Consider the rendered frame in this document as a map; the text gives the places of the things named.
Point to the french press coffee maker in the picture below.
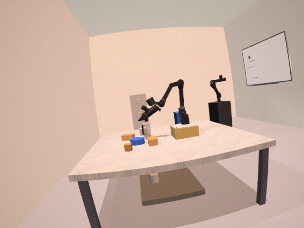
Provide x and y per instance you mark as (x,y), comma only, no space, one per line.
(146,129)

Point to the blue cylinder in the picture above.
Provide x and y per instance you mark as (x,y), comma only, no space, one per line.
(137,141)

